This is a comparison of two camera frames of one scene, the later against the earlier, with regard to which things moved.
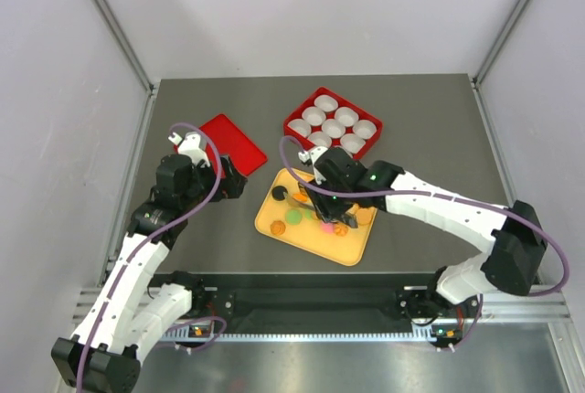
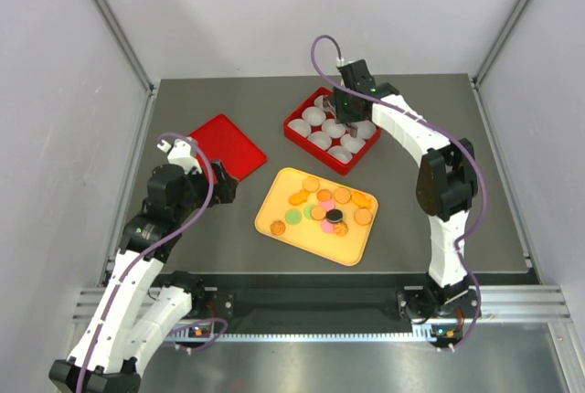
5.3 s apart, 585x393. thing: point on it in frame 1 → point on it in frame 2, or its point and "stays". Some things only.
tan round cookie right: x=364 y=216 stays
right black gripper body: x=332 y=206 → x=344 y=108
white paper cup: x=354 y=143 stays
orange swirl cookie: x=341 y=230 stays
